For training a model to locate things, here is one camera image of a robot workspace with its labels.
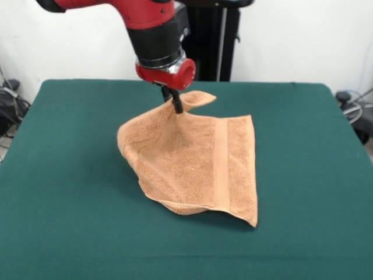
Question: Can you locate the tan terry towel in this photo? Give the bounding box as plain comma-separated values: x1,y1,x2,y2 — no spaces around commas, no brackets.
117,90,260,229

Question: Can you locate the dark green table cloth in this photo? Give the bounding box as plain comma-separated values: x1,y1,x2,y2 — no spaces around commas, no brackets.
0,79,373,280

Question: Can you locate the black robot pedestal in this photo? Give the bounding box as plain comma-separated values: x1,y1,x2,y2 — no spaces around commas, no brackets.
182,0,243,82

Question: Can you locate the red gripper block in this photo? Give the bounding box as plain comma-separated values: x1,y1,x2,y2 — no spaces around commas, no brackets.
134,57,197,114

